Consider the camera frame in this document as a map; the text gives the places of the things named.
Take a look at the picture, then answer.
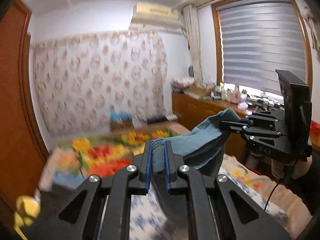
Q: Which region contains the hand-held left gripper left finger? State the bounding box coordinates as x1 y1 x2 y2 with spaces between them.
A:
57 140 153 240

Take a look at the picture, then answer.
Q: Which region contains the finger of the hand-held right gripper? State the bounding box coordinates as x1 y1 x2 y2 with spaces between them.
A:
220 126 286 141
220 111 286 128

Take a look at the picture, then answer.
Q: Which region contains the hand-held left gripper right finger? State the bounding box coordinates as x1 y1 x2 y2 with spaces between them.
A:
164 140 262 240

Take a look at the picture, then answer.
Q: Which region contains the blue towel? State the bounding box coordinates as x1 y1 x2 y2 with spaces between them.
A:
149 108 248 230

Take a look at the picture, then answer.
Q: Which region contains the person's right forearm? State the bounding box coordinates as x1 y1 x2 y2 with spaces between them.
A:
283 152 320 217

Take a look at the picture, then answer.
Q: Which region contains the person's right hand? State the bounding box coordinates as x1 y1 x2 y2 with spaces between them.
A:
271 160 284 179

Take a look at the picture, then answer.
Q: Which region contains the pink tissue pack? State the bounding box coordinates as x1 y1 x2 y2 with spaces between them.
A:
237 101 253 111

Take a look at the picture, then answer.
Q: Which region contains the row of bottles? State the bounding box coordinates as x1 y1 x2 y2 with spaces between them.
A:
212 81 248 105

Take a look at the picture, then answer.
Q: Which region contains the flower print blanket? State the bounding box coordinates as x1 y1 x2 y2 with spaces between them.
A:
50 127 313 240

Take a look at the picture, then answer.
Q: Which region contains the blue floral white sheet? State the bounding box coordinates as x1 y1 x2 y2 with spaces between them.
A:
39 150 288 240

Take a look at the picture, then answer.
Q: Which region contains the wooden side cabinet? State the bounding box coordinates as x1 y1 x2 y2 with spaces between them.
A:
171 92 285 167

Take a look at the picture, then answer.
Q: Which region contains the grey striped window blind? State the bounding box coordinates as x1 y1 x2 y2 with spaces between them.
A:
216 0 308 97

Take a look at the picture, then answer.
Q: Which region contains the open cardboard box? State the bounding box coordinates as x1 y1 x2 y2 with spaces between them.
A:
186 84 208 98

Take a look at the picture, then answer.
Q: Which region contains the circle patterned curtain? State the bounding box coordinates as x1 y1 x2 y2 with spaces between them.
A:
31 30 168 137

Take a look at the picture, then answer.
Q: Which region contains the white side curtain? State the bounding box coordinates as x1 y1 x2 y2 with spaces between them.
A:
182 4 203 85

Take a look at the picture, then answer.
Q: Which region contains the yellow cloth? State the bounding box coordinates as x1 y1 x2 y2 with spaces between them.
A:
14 194 42 233

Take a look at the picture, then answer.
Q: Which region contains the black cable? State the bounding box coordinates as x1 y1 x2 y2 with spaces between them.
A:
264 175 288 211

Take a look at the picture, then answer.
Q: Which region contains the wooden window frame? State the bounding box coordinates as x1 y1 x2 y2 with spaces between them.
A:
211 0 313 101

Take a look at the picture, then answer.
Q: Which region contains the wall air conditioner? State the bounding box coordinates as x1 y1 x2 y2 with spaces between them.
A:
129 2 186 35

